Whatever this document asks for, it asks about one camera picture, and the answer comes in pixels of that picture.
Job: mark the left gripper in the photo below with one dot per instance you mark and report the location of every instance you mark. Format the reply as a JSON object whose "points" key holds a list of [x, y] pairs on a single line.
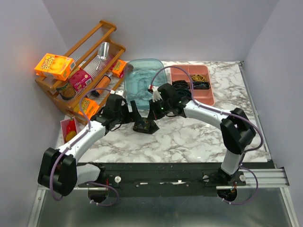
{"points": [[133, 116]]}

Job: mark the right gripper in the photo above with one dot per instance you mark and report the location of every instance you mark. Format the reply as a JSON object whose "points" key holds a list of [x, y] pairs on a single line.
{"points": [[153, 114]]}

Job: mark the dark patterned necktie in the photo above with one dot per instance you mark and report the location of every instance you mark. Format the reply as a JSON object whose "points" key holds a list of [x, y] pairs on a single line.
{"points": [[145, 126]]}

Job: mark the teal transparent plastic tray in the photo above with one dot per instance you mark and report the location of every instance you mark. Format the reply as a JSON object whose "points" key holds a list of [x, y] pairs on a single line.
{"points": [[138, 76]]}

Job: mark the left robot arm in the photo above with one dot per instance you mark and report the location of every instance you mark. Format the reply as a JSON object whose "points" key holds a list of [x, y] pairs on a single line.
{"points": [[75, 149]]}

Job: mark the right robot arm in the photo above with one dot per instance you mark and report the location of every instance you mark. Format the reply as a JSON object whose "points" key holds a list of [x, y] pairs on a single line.
{"points": [[237, 131]]}

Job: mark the rolled teal tie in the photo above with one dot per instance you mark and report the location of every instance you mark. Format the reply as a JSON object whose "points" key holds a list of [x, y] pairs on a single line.
{"points": [[183, 92]]}

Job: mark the rolled black tie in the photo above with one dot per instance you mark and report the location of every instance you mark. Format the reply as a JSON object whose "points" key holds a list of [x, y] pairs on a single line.
{"points": [[180, 84]]}

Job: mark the orange bottle black cap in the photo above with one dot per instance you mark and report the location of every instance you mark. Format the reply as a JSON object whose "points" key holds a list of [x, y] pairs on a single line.
{"points": [[104, 82]]}

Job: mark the small orange box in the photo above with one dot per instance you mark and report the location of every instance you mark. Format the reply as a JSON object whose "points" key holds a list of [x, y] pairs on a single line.
{"points": [[118, 68]]}

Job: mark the orange box lower shelf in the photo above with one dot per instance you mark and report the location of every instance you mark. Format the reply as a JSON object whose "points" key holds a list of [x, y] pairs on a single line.
{"points": [[90, 107]]}

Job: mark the rolled dark blue tie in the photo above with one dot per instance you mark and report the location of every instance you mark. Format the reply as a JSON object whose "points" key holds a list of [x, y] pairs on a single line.
{"points": [[201, 85]]}

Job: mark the pink divided organizer box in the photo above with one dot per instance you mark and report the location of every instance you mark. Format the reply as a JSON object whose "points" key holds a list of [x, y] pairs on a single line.
{"points": [[185, 72]]}

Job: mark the rolled gold tie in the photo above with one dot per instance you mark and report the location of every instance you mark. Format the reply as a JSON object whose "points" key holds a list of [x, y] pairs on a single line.
{"points": [[199, 78]]}

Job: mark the wooden tiered rack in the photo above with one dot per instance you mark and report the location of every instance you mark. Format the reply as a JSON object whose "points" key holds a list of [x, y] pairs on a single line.
{"points": [[84, 52]]}

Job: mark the red toy pepper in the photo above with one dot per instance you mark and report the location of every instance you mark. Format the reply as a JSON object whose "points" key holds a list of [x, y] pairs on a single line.
{"points": [[71, 126]]}

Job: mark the pink sponge box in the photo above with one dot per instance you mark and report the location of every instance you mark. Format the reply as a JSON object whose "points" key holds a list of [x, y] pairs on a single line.
{"points": [[79, 79]]}

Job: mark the yellow toy fruit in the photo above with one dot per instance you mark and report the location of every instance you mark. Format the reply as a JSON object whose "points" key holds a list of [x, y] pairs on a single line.
{"points": [[70, 136]]}

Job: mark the small pink bin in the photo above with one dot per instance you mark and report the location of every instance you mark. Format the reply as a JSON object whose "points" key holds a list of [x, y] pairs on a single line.
{"points": [[64, 123]]}

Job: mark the dark round can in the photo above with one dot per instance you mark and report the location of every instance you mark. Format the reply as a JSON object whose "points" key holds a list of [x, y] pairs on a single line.
{"points": [[66, 91]]}

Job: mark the large orange sponge box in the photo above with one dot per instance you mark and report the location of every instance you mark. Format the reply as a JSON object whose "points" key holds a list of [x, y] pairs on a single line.
{"points": [[55, 66]]}

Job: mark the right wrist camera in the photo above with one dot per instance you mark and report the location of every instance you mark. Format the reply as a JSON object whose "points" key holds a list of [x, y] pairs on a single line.
{"points": [[156, 96]]}

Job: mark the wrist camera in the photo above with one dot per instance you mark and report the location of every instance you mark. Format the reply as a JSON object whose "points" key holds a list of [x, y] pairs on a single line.
{"points": [[119, 92], [156, 96]]}

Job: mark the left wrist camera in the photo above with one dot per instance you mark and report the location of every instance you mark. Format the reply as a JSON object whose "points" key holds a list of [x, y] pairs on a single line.
{"points": [[119, 92]]}

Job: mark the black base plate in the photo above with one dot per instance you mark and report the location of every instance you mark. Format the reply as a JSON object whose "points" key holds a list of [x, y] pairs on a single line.
{"points": [[164, 190]]}

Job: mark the aluminium rail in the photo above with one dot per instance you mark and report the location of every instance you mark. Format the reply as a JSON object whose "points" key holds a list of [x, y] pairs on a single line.
{"points": [[244, 178]]}

